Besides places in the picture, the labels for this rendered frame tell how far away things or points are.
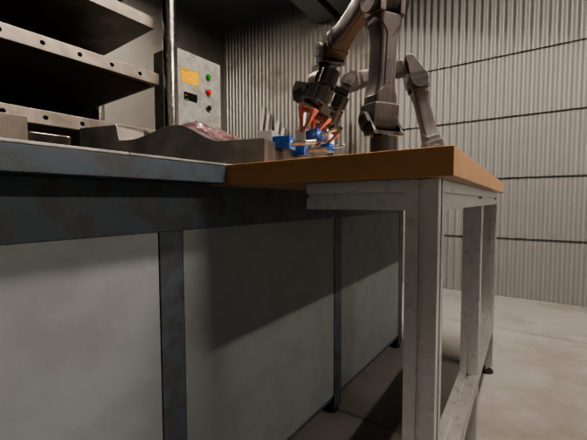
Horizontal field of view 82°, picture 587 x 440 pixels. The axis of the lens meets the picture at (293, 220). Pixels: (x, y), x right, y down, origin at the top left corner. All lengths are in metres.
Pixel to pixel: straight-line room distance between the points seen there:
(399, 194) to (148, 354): 0.50
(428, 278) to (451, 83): 2.76
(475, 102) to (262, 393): 2.69
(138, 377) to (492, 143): 2.81
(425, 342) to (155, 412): 0.49
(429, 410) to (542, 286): 2.54
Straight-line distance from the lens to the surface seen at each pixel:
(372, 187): 0.54
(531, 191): 3.01
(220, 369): 0.82
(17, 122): 0.73
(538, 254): 3.04
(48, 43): 1.55
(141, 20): 1.81
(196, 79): 1.93
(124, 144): 0.91
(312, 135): 1.04
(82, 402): 0.66
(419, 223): 0.52
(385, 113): 0.84
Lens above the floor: 0.73
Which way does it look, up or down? 3 degrees down
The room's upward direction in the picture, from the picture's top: straight up
